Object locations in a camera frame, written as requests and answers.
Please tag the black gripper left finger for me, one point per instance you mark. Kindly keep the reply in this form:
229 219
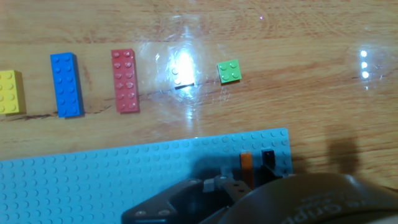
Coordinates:
231 189

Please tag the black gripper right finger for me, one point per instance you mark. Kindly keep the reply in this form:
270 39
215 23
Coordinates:
270 175

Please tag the narrow black Lego brick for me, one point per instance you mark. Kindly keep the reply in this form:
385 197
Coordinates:
268 157

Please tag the narrow orange Lego brick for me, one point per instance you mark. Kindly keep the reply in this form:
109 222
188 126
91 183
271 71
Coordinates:
246 168

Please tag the lime green square Lego plate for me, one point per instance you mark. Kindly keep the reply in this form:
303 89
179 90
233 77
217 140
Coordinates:
229 71

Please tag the purple square Lego plate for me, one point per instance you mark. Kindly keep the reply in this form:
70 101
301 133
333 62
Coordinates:
175 76

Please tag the grey Lego baseplate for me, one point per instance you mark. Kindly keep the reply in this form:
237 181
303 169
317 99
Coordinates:
93 186

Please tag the long red Lego brick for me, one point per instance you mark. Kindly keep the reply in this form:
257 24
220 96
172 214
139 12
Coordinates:
125 81

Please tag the long blue Lego brick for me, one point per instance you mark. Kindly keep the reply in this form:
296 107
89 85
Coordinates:
66 85

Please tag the yellow Lego brick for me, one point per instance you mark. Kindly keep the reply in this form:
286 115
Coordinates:
11 91

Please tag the glossy wooden work board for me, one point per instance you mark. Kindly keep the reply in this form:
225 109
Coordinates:
311 109

